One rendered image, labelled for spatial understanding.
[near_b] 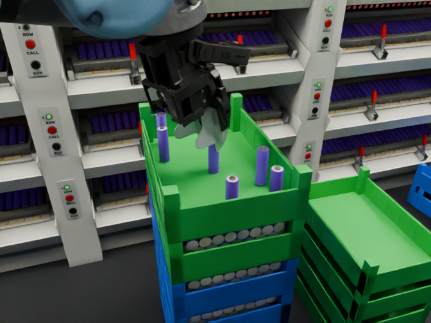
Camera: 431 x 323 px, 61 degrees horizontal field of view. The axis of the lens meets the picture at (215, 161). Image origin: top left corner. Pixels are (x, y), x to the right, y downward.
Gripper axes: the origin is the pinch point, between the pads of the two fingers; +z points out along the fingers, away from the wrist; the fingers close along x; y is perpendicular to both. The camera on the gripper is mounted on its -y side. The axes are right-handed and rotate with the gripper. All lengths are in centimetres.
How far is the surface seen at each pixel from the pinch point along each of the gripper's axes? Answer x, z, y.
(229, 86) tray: -24.6, 12.9, -28.1
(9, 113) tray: -49, 2, 16
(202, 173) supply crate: -0.9, 5.4, 3.4
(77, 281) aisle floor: -40, 49, 27
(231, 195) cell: 10.5, 0.0, 7.6
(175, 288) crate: 8.0, 10.5, 19.4
